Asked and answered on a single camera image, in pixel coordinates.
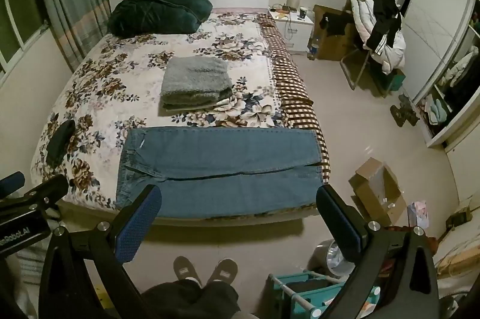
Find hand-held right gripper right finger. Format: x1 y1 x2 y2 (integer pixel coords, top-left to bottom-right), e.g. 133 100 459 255
316 185 441 319

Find teal storage rack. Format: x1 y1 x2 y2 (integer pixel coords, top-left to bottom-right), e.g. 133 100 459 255
268 270 381 319

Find window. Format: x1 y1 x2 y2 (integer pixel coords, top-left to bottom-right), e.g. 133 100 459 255
0 0 50 74

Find brown checkered bed sheet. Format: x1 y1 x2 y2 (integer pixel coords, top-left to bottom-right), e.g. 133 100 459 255
259 13 331 177

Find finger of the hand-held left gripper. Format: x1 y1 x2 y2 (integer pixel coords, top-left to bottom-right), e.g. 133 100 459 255
0 171 26 200
0 174 70 216

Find open small cardboard box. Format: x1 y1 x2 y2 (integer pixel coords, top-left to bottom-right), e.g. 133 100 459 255
349 157 407 227

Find blue denim pants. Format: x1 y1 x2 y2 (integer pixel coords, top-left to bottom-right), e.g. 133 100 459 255
115 128 324 220

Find grey fluffy folded blanket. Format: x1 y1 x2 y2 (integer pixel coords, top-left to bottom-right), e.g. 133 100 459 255
159 56 234 113

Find pink and white packet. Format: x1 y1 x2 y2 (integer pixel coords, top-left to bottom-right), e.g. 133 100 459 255
407 201 430 230

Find metal frame chair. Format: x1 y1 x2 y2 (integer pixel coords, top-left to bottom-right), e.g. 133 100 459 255
340 41 379 91

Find black garment with white stripes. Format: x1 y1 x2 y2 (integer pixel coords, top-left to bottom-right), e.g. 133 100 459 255
365 0 403 56

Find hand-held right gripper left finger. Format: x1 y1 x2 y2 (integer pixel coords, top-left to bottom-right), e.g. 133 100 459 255
37 184 163 319

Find folded pastel clothes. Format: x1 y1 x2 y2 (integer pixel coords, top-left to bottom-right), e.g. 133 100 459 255
422 96 452 125

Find white hanging garment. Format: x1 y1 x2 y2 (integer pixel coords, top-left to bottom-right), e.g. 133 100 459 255
448 47 480 87

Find large brown cardboard box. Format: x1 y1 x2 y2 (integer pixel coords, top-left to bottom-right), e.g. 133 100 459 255
313 5 357 61

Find white wardrobe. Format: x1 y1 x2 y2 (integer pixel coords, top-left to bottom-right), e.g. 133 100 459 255
395 0 480 149

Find person's legs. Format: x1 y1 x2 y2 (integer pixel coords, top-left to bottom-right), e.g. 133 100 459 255
140 279 241 319

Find white nightstand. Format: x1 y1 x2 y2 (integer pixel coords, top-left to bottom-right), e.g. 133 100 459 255
268 9 315 55

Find dark green quilted duvet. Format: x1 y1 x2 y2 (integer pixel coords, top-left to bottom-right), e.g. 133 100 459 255
107 0 214 39

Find teal storage box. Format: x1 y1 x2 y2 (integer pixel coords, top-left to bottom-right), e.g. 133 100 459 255
386 73 406 92

